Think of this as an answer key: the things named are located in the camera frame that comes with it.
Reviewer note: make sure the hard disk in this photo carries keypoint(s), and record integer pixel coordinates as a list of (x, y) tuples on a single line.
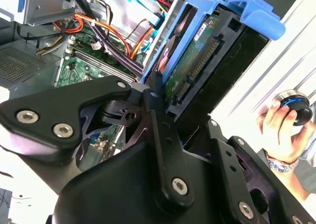
[(192, 56)]

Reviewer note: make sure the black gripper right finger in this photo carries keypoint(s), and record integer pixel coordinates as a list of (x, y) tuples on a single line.
[(232, 164)]

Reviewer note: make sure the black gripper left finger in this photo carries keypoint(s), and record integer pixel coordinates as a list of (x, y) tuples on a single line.
[(56, 105)]

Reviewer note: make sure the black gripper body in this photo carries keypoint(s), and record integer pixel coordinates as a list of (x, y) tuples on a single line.
[(118, 184)]

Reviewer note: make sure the person's hand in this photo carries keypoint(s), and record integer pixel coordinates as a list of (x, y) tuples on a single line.
[(279, 135)]

